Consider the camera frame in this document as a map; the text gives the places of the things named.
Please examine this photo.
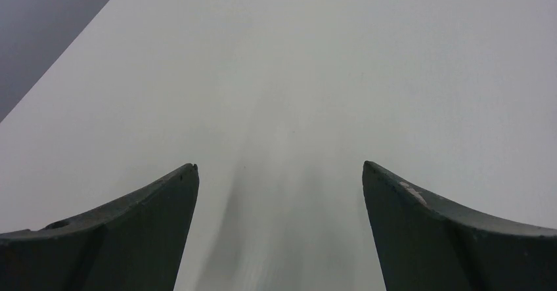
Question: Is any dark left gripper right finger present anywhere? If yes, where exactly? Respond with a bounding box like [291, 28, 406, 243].
[362, 161, 556, 290]

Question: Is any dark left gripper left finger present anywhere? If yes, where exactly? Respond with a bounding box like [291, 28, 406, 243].
[1, 164, 200, 290]

